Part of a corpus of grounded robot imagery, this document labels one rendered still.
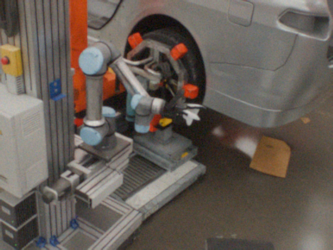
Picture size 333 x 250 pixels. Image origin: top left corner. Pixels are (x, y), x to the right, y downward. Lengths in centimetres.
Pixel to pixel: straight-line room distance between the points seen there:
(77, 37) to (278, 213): 200
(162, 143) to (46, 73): 170
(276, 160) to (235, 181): 54
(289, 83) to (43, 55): 152
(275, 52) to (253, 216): 129
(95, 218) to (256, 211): 127
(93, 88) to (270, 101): 124
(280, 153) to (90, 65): 252
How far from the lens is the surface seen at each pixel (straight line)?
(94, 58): 204
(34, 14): 199
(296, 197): 371
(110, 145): 244
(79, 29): 314
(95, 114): 220
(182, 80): 305
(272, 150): 417
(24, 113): 203
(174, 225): 320
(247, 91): 291
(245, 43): 282
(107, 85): 354
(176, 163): 351
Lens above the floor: 223
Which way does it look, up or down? 31 degrees down
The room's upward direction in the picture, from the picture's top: 3 degrees clockwise
